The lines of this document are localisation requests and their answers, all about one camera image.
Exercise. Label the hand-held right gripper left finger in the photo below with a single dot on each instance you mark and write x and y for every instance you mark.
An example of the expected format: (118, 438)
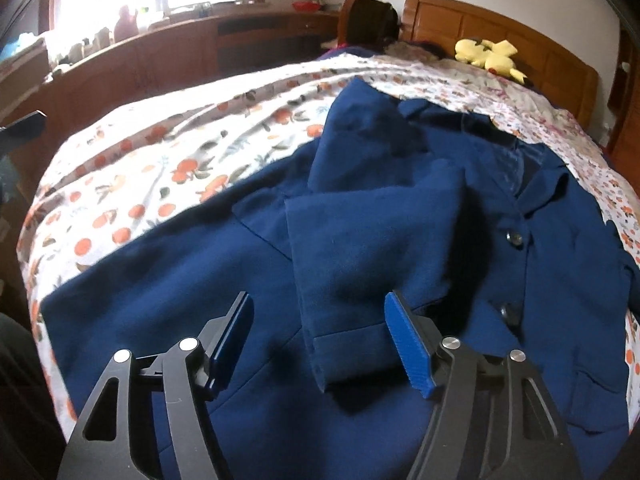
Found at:
(231, 355)

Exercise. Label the yellow plush toy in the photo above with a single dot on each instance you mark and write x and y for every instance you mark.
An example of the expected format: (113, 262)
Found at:
(492, 57)

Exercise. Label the wooden nightstand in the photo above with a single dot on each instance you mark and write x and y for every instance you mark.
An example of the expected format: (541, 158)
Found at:
(627, 110)

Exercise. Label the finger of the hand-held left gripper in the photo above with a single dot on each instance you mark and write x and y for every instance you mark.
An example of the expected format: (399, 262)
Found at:
(25, 127)

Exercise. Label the orange fruit print bed sheet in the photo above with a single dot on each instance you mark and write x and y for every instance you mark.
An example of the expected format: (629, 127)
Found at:
(175, 150)

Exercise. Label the pink plush toy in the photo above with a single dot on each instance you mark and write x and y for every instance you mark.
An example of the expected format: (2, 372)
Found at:
(125, 25)

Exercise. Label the navy blue coat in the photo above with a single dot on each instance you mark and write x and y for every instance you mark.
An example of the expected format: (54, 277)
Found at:
(350, 240)

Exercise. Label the person's dark clothing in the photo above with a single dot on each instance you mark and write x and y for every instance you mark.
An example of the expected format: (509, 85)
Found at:
(25, 400)

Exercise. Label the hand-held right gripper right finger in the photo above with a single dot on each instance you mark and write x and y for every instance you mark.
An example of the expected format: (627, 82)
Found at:
(407, 345)

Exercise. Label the wooden headboard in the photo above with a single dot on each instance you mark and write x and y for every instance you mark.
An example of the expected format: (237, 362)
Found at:
(500, 25)

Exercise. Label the long wooden cabinet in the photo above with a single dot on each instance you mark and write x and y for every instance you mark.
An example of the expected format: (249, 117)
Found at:
(150, 65)

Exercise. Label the dark bag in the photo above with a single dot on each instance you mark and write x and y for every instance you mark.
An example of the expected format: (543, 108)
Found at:
(370, 22)

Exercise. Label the red bowl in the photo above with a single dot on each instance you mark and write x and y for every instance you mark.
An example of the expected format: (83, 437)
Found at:
(306, 6)

